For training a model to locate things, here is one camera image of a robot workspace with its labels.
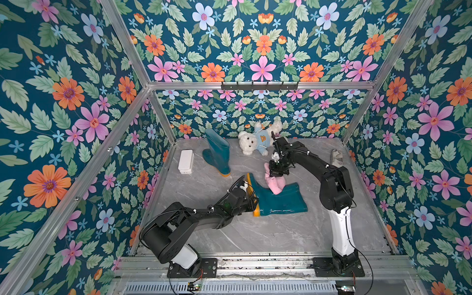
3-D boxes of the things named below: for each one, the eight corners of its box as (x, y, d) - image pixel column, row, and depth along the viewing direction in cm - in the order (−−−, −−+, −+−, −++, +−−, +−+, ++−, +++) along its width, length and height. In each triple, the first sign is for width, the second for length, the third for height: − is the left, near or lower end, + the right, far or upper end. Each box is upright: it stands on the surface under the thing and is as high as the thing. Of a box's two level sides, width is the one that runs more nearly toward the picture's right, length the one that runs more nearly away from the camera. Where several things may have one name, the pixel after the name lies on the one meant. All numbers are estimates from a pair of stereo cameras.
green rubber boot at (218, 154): (208, 164, 109) (199, 133, 90) (216, 158, 112) (209, 127, 93) (226, 180, 102) (221, 150, 83) (235, 173, 105) (231, 143, 86)
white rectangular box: (178, 174, 105) (175, 169, 101) (184, 154, 114) (181, 149, 111) (190, 174, 105) (188, 169, 101) (195, 154, 114) (193, 149, 111)
